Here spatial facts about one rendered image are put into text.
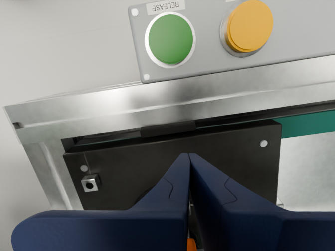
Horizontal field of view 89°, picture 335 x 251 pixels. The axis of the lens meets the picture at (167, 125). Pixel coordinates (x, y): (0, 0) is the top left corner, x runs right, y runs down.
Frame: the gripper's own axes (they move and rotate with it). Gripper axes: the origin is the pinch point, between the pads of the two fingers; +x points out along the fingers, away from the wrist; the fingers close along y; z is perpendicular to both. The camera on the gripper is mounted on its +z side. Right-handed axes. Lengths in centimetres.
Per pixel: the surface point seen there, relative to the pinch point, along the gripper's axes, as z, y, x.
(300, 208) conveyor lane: -17.2, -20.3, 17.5
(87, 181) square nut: -6.4, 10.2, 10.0
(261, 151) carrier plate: -3.6, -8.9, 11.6
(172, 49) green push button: 6.9, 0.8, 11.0
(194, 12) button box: 10.0, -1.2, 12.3
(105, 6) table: 13.6, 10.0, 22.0
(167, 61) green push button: 5.9, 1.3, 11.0
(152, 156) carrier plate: -4.0, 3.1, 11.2
